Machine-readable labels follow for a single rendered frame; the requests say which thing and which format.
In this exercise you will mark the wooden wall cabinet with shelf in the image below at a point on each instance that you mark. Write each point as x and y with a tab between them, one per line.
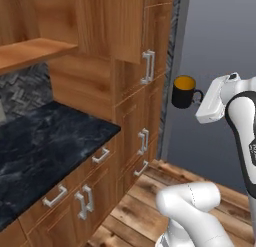
30	52

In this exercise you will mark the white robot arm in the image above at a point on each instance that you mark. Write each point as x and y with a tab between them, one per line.
241	131

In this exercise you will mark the black mug with yellow inside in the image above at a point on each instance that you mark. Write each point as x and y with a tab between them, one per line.
182	96

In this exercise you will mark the wooden wall cabinet door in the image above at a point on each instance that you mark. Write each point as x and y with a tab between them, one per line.
110	24

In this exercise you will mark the wooden drawer front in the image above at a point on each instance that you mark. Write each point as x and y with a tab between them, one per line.
81	171
131	182
33	214

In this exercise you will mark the tall wooden cupboard door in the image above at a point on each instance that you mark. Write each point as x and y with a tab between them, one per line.
128	79
161	34

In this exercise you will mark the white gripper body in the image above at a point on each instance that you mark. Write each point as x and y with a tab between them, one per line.
211	102

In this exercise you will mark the wooden base cabinet door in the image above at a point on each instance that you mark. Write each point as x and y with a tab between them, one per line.
55	229
103	197

